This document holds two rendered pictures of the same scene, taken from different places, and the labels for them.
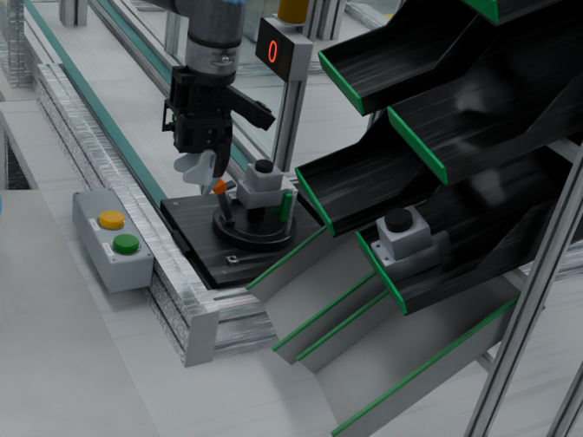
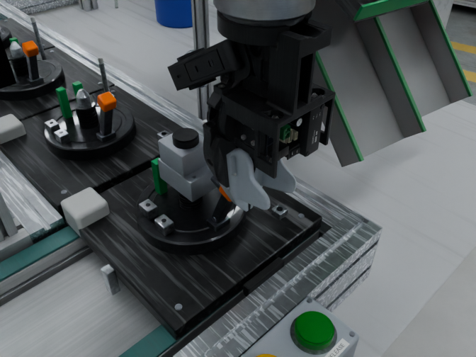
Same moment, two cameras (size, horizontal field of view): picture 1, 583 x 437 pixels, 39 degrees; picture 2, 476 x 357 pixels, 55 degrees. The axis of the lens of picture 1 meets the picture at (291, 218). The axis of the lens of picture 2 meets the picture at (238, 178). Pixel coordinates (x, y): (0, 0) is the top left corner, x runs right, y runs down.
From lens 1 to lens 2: 1.29 m
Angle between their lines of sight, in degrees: 77
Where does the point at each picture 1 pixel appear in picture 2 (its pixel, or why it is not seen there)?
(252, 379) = not seen: hidden behind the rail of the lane
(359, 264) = (334, 59)
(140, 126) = not seen: outside the picture
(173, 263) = (299, 276)
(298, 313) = (364, 125)
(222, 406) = (389, 236)
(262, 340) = not seen: hidden behind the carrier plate
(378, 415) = (448, 69)
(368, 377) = (411, 80)
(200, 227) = (222, 261)
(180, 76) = (326, 33)
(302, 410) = (350, 190)
